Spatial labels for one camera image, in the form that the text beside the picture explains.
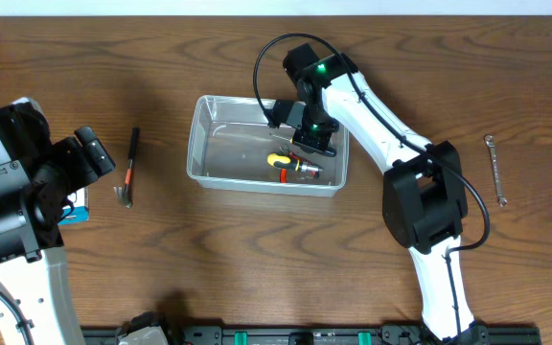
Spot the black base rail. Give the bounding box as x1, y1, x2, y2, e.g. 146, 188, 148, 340
80, 312, 542, 345

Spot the stubby yellow black screwdriver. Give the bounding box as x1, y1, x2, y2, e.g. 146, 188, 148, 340
266, 153, 323, 174

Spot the small silver wrench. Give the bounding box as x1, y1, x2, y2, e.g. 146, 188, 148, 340
484, 134, 508, 207

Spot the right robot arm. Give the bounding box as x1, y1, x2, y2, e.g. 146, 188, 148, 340
271, 44, 475, 342

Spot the clear plastic container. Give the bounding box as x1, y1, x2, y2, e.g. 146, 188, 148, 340
186, 95, 349, 197

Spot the blue white screwdriver box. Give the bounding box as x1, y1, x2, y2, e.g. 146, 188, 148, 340
58, 187, 90, 225

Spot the small claw hammer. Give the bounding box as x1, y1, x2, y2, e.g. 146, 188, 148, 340
113, 126, 140, 209

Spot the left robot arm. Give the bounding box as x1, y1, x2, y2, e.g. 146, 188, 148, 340
0, 98, 116, 344

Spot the slim yellow black screwdriver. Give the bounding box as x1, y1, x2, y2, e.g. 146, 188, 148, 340
269, 133, 293, 144

